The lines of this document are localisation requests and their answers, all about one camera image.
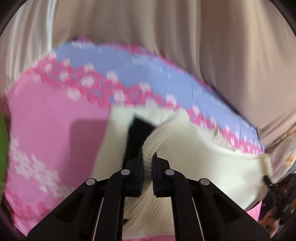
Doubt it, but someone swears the green cloth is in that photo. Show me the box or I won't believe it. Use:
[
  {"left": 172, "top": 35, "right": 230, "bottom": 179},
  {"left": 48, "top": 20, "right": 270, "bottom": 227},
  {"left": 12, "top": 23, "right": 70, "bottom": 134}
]
[{"left": 0, "top": 111, "right": 9, "bottom": 201}]

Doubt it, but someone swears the white red black knit sweater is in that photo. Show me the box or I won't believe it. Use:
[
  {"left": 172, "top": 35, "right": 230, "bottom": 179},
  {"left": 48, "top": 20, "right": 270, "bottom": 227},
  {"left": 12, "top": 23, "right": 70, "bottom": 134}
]
[{"left": 92, "top": 106, "right": 272, "bottom": 239}]

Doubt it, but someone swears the beige curtain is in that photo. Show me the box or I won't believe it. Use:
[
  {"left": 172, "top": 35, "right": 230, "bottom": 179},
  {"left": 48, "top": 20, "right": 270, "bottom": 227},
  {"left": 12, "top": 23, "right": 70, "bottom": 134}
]
[{"left": 0, "top": 0, "right": 296, "bottom": 183}]

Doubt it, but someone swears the pink floral bed sheet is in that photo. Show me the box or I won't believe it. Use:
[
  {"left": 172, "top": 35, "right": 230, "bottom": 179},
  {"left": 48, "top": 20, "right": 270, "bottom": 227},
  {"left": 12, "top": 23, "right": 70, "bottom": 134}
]
[{"left": 4, "top": 41, "right": 263, "bottom": 235}]

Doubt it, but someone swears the person's right hand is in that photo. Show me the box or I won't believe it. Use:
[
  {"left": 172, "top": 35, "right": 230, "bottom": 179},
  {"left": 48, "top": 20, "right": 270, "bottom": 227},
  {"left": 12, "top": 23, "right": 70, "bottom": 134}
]
[{"left": 258, "top": 209, "right": 280, "bottom": 231}]

